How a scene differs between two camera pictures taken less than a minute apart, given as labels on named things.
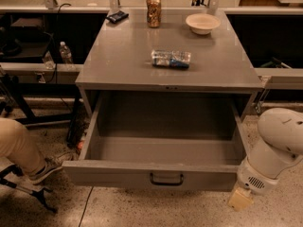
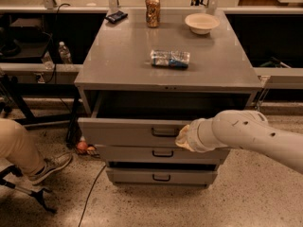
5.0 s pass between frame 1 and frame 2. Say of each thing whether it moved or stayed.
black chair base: stayed
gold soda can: stayed
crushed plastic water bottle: stayed
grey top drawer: moved
